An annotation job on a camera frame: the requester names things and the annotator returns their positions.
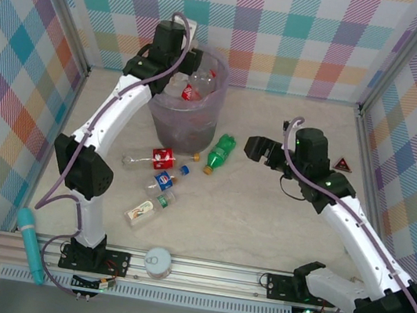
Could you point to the silver tin can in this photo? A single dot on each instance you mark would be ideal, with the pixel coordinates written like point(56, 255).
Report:
point(157, 261)

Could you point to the red triangle sign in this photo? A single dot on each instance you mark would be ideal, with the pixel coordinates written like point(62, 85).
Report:
point(344, 165)

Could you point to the teal tube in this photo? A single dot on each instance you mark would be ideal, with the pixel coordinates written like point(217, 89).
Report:
point(30, 239)

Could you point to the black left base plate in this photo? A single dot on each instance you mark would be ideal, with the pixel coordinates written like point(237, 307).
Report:
point(116, 263)

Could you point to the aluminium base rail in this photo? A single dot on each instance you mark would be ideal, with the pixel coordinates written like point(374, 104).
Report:
point(213, 274)

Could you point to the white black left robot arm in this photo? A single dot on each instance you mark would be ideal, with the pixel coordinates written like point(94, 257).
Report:
point(120, 111)

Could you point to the blue label blue cap bottle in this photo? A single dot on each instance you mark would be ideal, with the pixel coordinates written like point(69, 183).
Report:
point(163, 181)

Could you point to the aluminium frame post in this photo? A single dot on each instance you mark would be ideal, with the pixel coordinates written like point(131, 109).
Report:
point(401, 56)
point(64, 2)

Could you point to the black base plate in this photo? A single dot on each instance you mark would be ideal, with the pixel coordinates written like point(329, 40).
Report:
point(116, 263)
point(279, 287)

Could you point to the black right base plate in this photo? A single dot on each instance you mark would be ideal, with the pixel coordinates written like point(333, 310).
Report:
point(279, 287)

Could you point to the red label orange cap bottle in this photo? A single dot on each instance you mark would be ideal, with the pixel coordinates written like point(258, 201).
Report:
point(162, 158)

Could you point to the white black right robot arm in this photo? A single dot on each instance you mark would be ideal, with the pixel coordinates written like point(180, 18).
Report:
point(362, 240)

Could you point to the translucent purple-lined bin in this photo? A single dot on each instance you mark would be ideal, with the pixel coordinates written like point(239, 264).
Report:
point(180, 132)

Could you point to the green plastic bottle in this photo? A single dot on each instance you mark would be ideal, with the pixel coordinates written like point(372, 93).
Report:
point(218, 154)

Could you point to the small white label bottle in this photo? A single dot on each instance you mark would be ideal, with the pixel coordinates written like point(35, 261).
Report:
point(140, 211)

